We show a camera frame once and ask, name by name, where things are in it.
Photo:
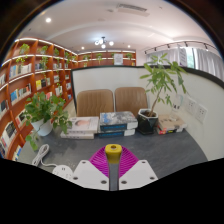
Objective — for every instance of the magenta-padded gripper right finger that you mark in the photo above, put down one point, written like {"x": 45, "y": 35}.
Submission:
{"x": 137, "y": 174}

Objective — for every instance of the white hanging banner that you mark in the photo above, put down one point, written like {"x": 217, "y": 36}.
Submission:
{"x": 182, "y": 56}

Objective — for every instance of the thick blue-spine book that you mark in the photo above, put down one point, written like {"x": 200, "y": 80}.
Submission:
{"x": 115, "y": 134}

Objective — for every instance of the thin white book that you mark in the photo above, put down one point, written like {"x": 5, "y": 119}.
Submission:
{"x": 77, "y": 135}

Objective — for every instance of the brown padded chair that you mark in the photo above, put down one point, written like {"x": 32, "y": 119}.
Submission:
{"x": 130, "y": 100}
{"x": 95, "y": 103}

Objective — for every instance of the tan-cover book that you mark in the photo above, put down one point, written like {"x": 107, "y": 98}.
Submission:
{"x": 171, "y": 122}

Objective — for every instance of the white wall outlet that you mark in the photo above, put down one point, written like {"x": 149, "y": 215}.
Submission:
{"x": 190, "y": 105}
{"x": 201, "y": 113}

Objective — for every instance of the leafy plant in white pot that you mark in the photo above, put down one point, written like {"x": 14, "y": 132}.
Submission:
{"x": 45, "y": 111}

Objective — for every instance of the multi-bulb ceiling lamp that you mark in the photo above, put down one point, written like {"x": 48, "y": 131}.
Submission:
{"x": 104, "y": 42}

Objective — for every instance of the orange wooden bookshelf unit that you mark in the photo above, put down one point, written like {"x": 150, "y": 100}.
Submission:
{"x": 26, "y": 80}

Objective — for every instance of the red-edged book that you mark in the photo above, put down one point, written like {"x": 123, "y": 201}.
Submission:
{"x": 166, "y": 131}

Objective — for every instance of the white power strip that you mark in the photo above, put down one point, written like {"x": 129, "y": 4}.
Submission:
{"x": 63, "y": 172}

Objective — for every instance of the white book with face cover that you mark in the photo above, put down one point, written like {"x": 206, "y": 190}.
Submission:
{"x": 83, "y": 124}

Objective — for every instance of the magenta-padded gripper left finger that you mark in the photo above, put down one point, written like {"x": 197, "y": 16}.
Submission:
{"x": 87, "y": 176}

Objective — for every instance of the ceiling air vent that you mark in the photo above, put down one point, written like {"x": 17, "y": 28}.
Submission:
{"x": 132, "y": 9}

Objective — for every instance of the tall plant in black pot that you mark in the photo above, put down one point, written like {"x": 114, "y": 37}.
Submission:
{"x": 156, "y": 80}

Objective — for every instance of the white sheer curtain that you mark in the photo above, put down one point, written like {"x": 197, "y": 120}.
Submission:
{"x": 203, "y": 61}

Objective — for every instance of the black track light rail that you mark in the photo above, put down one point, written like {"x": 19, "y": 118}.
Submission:
{"x": 181, "y": 44}

